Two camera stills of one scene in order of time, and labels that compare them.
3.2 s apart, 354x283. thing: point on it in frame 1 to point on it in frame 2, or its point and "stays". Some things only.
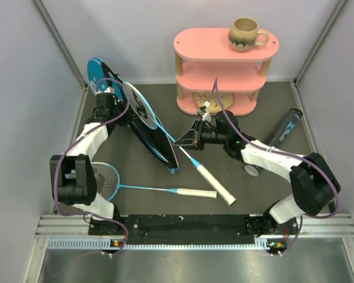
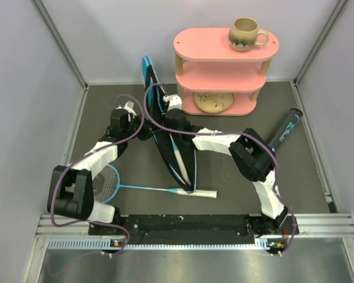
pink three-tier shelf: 210,75 stays
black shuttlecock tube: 281,139 stays
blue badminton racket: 107,183 stays
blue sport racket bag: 103,78 to 177,149
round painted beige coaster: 201,98 stays
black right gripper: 193,137 to 166,121
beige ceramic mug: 243,34 stays
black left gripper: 118,103 to 148,128
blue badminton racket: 141,109 to 179,155
